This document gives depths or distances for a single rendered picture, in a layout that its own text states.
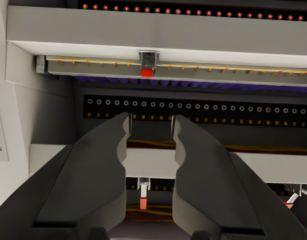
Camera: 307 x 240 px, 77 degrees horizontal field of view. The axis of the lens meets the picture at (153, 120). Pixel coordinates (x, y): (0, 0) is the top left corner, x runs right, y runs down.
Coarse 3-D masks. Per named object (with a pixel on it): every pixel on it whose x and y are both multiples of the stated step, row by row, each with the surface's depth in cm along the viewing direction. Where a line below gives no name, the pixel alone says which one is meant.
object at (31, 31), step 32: (32, 32) 24; (64, 32) 24; (96, 32) 24; (128, 32) 24; (160, 32) 24; (192, 32) 24; (224, 32) 25; (256, 32) 25; (288, 32) 25; (32, 64) 29; (256, 64) 29; (288, 64) 28; (64, 96) 41; (128, 96) 44; (160, 96) 44; (192, 96) 44; (224, 96) 44; (256, 96) 44
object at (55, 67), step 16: (48, 64) 30; (64, 64) 30; (80, 64) 30; (96, 64) 30; (112, 64) 30; (128, 64) 29; (192, 80) 31; (208, 80) 31; (224, 80) 30; (240, 80) 30; (256, 80) 30; (272, 80) 30; (288, 80) 30; (304, 80) 30
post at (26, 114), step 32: (0, 0) 23; (32, 0) 29; (64, 0) 39; (0, 32) 24; (0, 64) 25; (0, 96) 26; (32, 96) 30; (32, 128) 30; (64, 128) 42; (0, 192) 31
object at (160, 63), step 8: (48, 56) 29; (56, 56) 29; (64, 56) 29; (136, 64) 30; (160, 64) 29; (176, 64) 29; (184, 64) 29; (192, 64) 30; (200, 64) 30; (208, 64) 30; (216, 64) 30; (224, 64) 30; (296, 72) 30; (304, 72) 30
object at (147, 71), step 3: (147, 66) 26; (150, 66) 26; (144, 69) 20; (147, 69) 20; (150, 69) 20; (141, 72) 20; (144, 72) 20; (147, 72) 20; (150, 72) 20; (141, 75) 20; (144, 75) 20; (147, 75) 20; (150, 75) 20
